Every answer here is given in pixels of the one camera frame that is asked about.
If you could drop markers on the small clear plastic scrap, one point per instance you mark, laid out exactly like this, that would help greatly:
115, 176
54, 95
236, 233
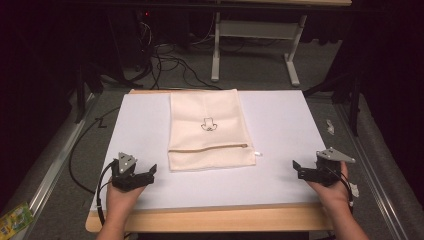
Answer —
330, 127

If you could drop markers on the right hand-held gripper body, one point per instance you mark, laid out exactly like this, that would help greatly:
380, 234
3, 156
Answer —
328, 170

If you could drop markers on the person's left hand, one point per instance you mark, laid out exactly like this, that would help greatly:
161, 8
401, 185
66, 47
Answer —
120, 200

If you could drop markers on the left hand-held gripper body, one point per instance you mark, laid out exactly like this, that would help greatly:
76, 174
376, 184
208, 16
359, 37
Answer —
125, 178

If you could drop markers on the green printed packet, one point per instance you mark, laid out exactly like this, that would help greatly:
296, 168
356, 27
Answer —
15, 221

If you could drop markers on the person's right hand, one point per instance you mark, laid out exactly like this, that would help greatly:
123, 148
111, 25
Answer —
330, 196

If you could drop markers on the white table sheet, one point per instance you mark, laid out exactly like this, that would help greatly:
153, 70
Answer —
283, 133

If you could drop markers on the cream zippered cloth bag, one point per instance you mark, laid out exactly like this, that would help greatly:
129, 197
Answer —
210, 113

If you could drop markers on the white desk frame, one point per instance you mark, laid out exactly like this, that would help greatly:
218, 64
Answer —
260, 29

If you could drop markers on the metal floor rail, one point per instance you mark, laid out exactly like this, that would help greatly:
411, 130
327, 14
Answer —
370, 173
53, 170

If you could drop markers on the black tripod stand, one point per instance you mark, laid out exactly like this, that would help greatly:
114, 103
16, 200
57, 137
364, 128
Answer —
87, 80
353, 96

